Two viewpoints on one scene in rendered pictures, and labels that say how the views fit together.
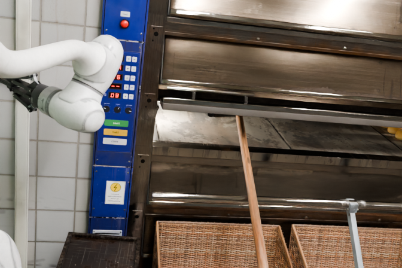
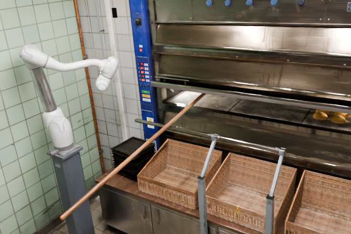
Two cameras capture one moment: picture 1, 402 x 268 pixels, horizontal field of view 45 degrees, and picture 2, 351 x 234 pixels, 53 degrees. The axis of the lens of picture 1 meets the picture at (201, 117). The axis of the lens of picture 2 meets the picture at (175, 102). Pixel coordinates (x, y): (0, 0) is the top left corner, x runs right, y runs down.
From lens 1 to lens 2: 2.03 m
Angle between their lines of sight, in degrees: 43
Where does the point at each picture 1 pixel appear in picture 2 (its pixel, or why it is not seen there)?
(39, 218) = (130, 130)
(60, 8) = (123, 45)
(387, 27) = (256, 45)
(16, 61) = (62, 66)
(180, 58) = (165, 63)
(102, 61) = (103, 66)
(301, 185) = (232, 131)
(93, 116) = (100, 85)
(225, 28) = (179, 49)
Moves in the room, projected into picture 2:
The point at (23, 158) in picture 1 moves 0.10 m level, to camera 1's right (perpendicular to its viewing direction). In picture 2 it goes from (120, 104) to (126, 106)
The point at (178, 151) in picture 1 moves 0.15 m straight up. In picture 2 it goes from (172, 106) to (171, 90)
